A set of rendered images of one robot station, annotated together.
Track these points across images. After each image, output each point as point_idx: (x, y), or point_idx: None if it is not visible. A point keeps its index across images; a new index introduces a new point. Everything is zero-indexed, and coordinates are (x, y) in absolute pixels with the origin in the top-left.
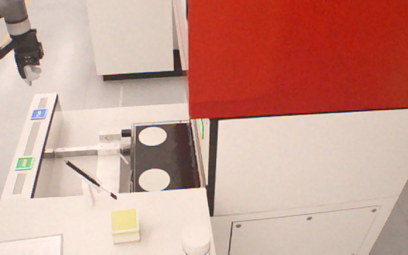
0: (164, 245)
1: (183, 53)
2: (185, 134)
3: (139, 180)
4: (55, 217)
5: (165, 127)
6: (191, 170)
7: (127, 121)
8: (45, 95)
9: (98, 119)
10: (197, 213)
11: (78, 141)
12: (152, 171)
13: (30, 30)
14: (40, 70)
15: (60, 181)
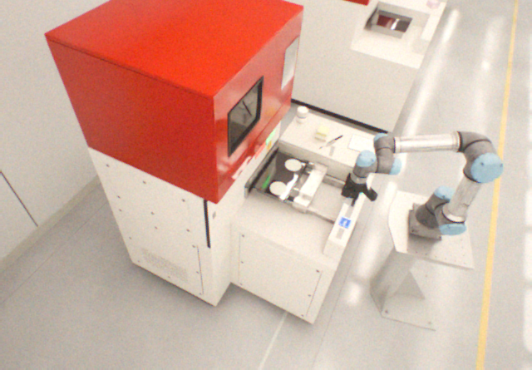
0: (309, 128)
1: (281, 107)
2: (260, 180)
3: (300, 167)
4: (348, 155)
5: (268, 189)
6: (273, 160)
7: (279, 227)
8: (337, 240)
9: (298, 239)
10: (289, 131)
11: (317, 227)
12: (291, 169)
13: (350, 177)
14: (342, 200)
15: (337, 204)
